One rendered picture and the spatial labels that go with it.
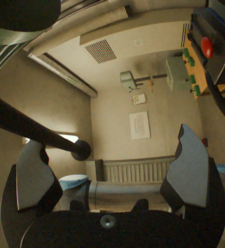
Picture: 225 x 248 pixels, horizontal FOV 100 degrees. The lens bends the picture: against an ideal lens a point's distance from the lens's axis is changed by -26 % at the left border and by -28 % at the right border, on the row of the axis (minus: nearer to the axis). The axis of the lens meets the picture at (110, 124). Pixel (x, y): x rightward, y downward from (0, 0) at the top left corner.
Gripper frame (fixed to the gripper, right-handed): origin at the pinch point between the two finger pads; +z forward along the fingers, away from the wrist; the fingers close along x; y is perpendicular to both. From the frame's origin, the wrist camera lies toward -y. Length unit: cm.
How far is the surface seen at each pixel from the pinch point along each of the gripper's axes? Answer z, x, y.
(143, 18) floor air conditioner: 146, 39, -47
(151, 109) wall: 249, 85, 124
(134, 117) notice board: 248, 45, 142
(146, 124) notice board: 230, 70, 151
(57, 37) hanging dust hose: 155, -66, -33
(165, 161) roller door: 161, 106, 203
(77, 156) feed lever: 2.8, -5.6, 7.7
